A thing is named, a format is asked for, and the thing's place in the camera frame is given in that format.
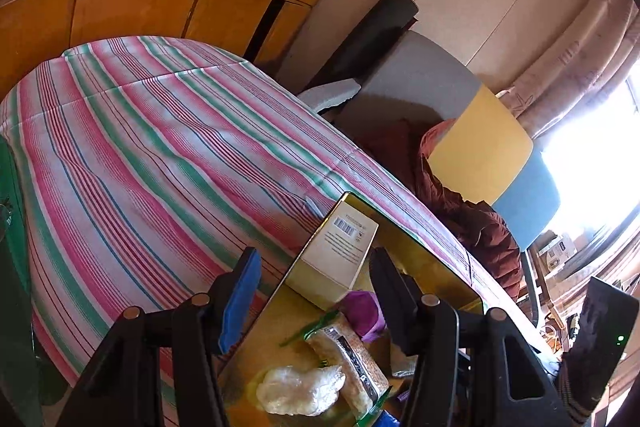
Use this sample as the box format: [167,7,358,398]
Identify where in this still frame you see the striped bed sheet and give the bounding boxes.
[0,34,551,427]

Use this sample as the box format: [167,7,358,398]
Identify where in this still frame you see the white cardboard box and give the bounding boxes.
[284,194,378,311]

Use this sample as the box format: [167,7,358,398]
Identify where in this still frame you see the dark red down jacket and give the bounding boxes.
[355,119,523,300]

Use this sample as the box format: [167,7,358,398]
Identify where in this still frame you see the patterned curtain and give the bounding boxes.
[499,0,639,142]

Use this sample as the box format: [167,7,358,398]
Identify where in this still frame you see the green wrapped rice cracker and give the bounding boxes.
[280,310,392,426]

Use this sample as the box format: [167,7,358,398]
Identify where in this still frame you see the purple snack packet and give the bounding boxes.
[337,291,386,343]

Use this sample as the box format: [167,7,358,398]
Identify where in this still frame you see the clear white plastic bag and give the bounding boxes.
[256,365,346,417]

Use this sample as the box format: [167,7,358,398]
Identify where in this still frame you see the gold metal tin box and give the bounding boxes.
[219,192,483,426]

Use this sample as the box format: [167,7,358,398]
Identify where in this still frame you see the blue Tempo tissue pack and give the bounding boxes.
[372,411,400,427]

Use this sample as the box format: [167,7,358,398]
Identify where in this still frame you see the multicolour fabric chair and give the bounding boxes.
[297,30,561,327]

